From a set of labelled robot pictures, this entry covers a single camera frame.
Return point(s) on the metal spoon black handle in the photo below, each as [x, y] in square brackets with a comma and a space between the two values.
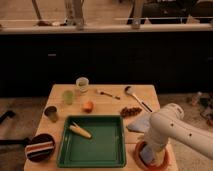
[129, 91]

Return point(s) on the green plastic cup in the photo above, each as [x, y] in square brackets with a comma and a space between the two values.
[68, 97]

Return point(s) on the blue grey cloth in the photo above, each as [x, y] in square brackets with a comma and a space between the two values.
[140, 124]

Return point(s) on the striped dark plate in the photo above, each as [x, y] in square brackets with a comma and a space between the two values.
[40, 148]

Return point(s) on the clear glass jar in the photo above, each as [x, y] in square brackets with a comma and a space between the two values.
[82, 84]

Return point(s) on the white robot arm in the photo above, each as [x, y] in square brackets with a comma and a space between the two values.
[166, 123]

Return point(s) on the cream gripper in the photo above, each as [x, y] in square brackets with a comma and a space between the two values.
[155, 158]

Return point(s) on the yellow corn cob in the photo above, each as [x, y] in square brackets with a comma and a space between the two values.
[80, 131]

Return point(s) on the wooden table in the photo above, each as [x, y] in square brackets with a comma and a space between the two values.
[103, 105]

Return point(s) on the red bowl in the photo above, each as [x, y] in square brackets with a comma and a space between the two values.
[146, 167]

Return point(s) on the brown grape bunch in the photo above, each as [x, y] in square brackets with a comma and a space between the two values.
[129, 112]

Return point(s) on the metal cup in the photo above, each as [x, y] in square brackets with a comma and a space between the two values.
[51, 113]

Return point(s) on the green tray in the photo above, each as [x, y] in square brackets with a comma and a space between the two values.
[106, 148]

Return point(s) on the orange fruit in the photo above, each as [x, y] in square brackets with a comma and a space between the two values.
[88, 106]

